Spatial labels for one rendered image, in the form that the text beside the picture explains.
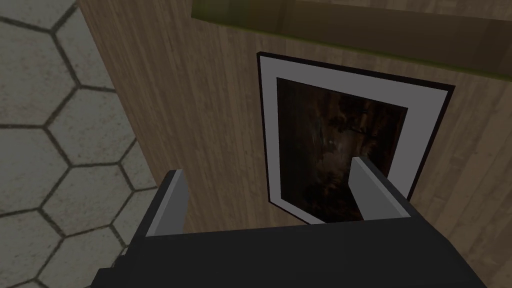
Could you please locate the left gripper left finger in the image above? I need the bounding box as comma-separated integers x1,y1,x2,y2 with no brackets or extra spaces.
131,168,189,242

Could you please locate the dark framed picture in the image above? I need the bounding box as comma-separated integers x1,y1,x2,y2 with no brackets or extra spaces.
255,51,457,226

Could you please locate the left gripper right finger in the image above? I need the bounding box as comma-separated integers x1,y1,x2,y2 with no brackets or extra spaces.
347,155,421,222

